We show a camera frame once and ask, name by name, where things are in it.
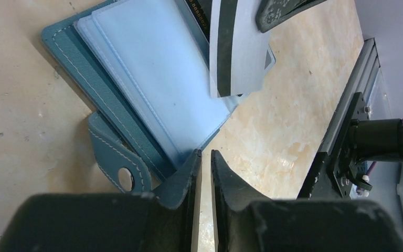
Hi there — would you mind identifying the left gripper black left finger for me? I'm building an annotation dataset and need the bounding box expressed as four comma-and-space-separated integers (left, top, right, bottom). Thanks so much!
0, 150, 202, 251

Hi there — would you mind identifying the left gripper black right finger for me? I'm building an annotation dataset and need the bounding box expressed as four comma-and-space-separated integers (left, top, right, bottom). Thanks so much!
210, 150, 403, 251

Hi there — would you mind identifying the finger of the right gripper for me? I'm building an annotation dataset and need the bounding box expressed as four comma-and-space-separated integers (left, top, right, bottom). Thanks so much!
256, 0, 326, 33

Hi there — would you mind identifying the white card black stripe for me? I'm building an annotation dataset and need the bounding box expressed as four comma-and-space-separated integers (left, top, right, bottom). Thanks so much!
209, 0, 270, 98

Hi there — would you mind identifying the grey credit card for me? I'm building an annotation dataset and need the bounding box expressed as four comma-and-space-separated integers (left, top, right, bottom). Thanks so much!
185, 0, 212, 42

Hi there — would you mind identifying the blue card holder wallet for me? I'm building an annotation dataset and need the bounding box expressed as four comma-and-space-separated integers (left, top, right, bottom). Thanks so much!
41, 0, 276, 194

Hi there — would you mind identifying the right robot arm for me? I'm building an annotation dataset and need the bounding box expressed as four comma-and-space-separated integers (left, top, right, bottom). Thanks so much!
256, 1, 403, 164

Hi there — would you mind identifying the black mounting base plate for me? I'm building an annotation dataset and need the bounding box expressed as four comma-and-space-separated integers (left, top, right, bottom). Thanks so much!
297, 92, 369, 199

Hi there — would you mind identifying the aluminium frame rail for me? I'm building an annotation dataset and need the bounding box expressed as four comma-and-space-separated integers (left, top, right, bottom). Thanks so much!
318, 38, 380, 154

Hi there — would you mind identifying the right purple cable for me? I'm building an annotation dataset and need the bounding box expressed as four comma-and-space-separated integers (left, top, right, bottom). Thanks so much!
356, 160, 378, 195

